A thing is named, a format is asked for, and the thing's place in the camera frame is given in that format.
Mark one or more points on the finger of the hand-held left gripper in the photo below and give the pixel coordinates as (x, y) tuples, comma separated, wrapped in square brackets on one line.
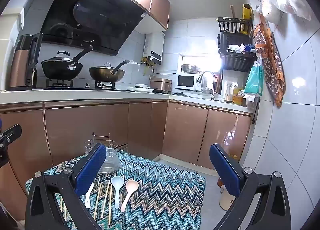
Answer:
[(11, 132)]

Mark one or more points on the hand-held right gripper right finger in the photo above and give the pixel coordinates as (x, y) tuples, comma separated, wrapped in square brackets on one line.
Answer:
[(225, 170)]

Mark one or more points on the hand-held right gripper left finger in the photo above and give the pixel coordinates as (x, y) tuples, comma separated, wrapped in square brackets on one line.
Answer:
[(90, 170)]

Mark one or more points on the clear plastic utensil holder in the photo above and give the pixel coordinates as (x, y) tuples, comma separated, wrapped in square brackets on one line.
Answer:
[(111, 162)]

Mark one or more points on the white ceramic spoon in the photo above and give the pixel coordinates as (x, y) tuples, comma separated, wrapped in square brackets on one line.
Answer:
[(88, 198)]

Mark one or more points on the light blue ceramic spoon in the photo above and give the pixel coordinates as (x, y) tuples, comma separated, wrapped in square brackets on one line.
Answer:
[(117, 187)]

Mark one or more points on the pink ceramic spoon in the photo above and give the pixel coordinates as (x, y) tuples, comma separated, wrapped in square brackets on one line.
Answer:
[(130, 190)]

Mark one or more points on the dark glass bottle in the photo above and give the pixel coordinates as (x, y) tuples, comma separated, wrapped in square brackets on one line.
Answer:
[(35, 77)]

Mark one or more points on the zigzag patterned table cloth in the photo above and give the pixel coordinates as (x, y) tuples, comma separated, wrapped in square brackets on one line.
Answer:
[(160, 195)]

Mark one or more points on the yellow oil bottle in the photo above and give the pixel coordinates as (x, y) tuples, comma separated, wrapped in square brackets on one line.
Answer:
[(237, 96)]

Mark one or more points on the white spray bottle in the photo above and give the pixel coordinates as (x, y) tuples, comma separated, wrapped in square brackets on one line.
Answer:
[(228, 92)]

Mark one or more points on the black gas stove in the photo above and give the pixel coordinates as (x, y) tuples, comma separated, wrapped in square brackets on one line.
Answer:
[(75, 85)]

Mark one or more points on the black wok with lid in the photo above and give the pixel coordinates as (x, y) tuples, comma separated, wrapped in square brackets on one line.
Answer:
[(61, 68)]

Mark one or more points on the teal plastic bag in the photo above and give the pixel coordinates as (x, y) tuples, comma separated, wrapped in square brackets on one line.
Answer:
[(255, 80)]

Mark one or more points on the chrome kitchen faucet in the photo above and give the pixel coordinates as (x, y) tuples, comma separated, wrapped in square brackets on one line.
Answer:
[(208, 76)]

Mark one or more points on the white plates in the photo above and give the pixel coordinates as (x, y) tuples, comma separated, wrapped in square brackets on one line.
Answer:
[(140, 88)]

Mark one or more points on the white microwave oven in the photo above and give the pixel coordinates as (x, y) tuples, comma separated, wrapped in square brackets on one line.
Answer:
[(186, 81)]

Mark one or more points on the dark frying pan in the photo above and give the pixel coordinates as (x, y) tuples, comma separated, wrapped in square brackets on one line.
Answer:
[(106, 73)]

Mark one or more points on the steel mixing bowl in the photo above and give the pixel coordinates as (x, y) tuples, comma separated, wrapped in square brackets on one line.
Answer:
[(190, 68)]

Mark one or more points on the copper rice cooker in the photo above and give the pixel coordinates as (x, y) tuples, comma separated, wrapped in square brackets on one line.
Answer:
[(161, 83)]

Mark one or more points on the brown patterned apron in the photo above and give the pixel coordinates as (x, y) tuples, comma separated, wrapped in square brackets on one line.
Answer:
[(271, 65)]

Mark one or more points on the black storage rack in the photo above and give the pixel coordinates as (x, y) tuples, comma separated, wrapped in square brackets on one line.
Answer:
[(235, 37)]

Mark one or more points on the white water heater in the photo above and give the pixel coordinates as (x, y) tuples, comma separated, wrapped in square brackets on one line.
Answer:
[(155, 47)]

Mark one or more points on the black range hood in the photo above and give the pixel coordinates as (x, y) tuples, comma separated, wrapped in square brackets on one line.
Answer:
[(100, 15)]

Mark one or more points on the yellow roll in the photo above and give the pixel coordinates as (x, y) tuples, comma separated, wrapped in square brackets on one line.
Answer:
[(246, 15)]

